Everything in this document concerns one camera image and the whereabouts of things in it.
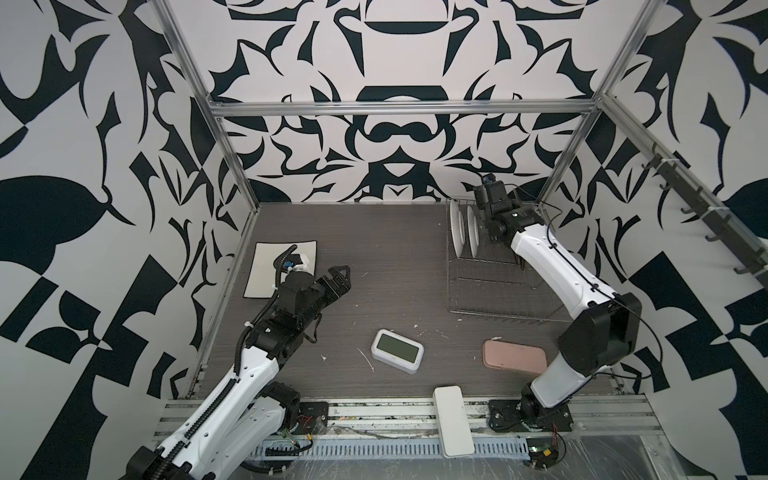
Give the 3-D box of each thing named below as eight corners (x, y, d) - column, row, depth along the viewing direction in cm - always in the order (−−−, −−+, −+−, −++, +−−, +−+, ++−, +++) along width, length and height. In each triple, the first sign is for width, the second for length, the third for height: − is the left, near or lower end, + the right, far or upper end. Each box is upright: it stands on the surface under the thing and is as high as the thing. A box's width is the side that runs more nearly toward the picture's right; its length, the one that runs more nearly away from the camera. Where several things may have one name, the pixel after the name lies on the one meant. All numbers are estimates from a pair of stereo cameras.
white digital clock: (367, 357, 86) (366, 352, 82) (377, 332, 90) (377, 325, 87) (417, 377, 82) (418, 372, 79) (425, 350, 87) (427, 344, 83)
